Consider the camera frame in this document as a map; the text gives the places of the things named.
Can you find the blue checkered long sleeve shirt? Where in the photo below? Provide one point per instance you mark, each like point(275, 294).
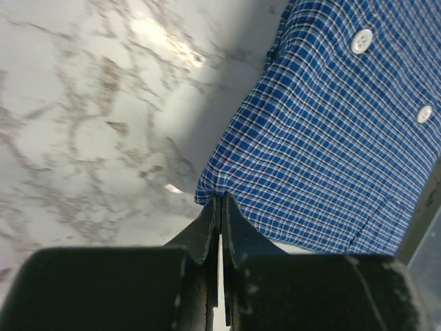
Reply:
point(332, 147)

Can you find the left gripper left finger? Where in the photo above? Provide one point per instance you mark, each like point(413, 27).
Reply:
point(168, 287)

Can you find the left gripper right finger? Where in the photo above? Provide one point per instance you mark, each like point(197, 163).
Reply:
point(267, 288)

